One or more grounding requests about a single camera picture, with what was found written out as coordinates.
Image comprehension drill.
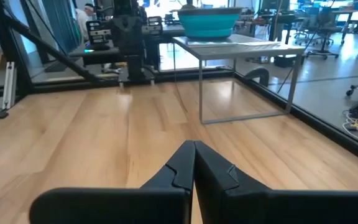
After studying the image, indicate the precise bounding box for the silver aluminium bracket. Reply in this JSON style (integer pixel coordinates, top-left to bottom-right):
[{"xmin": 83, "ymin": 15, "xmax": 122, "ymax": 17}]
[{"xmin": 2, "ymin": 61, "xmax": 17, "ymax": 110}]

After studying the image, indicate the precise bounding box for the blue collapsible bowl grey rim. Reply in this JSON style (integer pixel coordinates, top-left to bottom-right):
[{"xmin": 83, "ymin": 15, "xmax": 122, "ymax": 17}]
[{"xmin": 177, "ymin": 6, "xmax": 244, "ymax": 40}]

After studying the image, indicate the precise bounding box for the person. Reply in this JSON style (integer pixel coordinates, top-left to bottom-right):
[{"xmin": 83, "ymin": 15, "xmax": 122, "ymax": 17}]
[{"xmin": 75, "ymin": 2, "xmax": 96, "ymax": 41}]

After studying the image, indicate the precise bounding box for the dark grey computer desk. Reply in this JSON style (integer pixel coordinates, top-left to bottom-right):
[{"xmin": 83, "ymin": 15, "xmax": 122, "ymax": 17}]
[{"xmin": 68, "ymin": 40, "xmax": 127, "ymax": 66}]

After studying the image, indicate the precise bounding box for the thick black cable loop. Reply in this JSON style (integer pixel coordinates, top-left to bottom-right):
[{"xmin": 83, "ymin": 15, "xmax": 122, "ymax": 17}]
[{"xmin": 244, "ymin": 67, "xmax": 270, "ymax": 88}]

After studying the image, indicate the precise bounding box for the grey perforated metal riser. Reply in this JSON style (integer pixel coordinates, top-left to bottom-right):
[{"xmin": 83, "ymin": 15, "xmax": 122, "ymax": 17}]
[{"xmin": 172, "ymin": 33, "xmax": 306, "ymax": 125}]

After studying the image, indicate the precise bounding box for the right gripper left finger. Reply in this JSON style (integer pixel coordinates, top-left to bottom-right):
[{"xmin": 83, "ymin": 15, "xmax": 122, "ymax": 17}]
[{"xmin": 29, "ymin": 139, "xmax": 196, "ymax": 224}]

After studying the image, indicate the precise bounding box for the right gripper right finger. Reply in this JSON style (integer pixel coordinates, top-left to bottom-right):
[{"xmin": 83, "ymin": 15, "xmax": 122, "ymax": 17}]
[{"xmin": 194, "ymin": 140, "xmax": 358, "ymax": 224}]

